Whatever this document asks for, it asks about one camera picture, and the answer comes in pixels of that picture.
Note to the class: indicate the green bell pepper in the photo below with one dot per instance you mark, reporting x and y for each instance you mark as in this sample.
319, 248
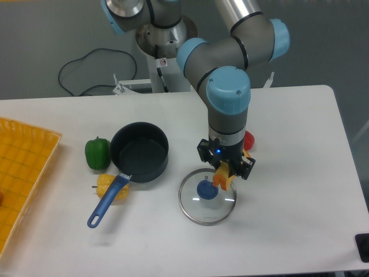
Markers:
97, 153

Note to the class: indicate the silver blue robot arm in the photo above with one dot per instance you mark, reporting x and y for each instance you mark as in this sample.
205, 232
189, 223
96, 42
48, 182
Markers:
216, 71

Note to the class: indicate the black device at table edge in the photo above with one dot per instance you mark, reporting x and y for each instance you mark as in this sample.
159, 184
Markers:
362, 241

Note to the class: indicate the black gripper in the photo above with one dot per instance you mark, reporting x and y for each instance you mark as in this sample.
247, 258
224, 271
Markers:
214, 153

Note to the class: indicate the glass lid with blue knob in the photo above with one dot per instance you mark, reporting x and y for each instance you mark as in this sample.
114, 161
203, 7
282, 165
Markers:
202, 202

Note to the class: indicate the red bell pepper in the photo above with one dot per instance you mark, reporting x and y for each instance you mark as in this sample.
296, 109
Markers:
249, 141

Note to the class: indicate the yellow woven tray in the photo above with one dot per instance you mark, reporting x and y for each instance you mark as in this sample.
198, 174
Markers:
26, 151

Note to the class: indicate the yellow bell pepper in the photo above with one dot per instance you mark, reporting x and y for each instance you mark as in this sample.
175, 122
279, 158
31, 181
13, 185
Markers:
103, 183

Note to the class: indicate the white metal bracket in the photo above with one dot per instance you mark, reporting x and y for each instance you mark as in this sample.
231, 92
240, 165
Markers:
268, 83

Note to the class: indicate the dark pot with blue handle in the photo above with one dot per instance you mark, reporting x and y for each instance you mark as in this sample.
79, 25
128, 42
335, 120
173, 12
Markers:
140, 152

